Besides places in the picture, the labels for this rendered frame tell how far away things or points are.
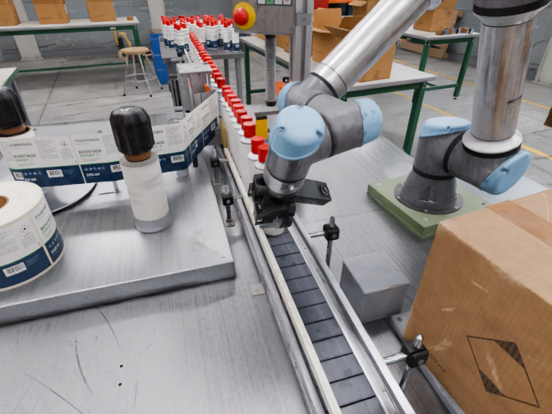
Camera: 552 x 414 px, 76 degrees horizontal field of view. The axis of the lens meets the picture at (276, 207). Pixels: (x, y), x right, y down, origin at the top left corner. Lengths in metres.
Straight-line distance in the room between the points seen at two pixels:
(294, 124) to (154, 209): 0.48
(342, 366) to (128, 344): 0.40
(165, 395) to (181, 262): 0.28
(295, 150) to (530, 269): 0.33
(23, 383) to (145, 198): 0.41
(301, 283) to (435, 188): 0.48
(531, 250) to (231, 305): 0.54
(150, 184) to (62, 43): 7.69
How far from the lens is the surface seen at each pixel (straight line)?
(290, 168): 0.55
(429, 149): 1.01
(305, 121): 0.52
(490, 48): 0.81
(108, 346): 0.79
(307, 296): 0.73
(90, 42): 8.45
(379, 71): 2.68
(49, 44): 8.52
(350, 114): 0.58
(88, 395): 0.74
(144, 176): 0.85
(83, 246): 0.95
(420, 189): 1.05
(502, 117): 0.87
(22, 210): 0.86
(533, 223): 0.63
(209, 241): 0.87
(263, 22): 0.97
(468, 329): 0.60
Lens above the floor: 1.42
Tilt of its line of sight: 34 degrees down
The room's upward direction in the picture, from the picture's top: straight up
